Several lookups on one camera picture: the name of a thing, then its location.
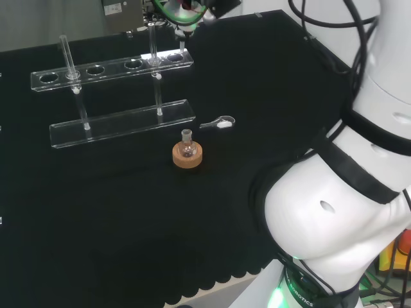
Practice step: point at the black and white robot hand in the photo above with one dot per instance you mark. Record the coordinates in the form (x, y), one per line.
(187, 20)

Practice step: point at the glass round-bottom flask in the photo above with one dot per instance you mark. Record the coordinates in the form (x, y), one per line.
(187, 149)

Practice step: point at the grey metal box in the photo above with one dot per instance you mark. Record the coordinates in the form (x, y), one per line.
(122, 14)

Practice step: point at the glass weighing funnel with powder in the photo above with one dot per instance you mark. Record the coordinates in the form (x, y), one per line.
(223, 123)

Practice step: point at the black cloth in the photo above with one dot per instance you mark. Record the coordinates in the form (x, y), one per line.
(144, 208)

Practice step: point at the yellow stop button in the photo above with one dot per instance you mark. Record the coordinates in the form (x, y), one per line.
(401, 253)

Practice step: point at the translucent white plastic funnel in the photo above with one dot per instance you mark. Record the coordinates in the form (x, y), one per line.
(182, 43)

